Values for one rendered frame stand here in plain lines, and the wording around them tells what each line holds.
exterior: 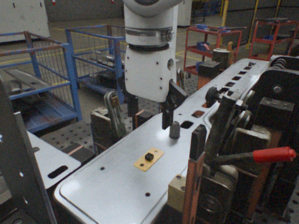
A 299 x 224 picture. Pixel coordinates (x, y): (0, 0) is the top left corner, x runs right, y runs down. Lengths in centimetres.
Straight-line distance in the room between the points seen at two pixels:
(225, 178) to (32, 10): 841
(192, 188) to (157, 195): 14
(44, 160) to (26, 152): 35
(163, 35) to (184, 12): 1098
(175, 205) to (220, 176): 10
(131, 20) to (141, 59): 7
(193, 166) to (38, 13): 849
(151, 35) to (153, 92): 10
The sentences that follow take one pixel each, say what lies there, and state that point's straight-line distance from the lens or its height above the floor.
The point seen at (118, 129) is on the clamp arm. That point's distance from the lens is 63.
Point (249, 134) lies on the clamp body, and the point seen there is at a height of 106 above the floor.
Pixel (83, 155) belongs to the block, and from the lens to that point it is 61.
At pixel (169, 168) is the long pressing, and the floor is 100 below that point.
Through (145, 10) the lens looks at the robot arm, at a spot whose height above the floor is 134.
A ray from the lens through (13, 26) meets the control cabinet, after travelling 845.
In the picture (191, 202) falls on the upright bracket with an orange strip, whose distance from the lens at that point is 36.
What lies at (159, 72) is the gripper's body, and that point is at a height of 123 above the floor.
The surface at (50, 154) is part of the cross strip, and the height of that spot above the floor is 100.
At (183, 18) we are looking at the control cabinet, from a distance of 1139.
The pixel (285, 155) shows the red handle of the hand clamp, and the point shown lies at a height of 114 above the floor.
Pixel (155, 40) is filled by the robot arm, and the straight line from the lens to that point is 37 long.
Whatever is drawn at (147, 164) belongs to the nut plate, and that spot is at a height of 100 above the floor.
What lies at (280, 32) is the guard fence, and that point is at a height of 31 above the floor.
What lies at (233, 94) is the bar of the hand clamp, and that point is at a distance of 36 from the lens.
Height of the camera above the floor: 135
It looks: 29 degrees down
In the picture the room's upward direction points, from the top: straight up
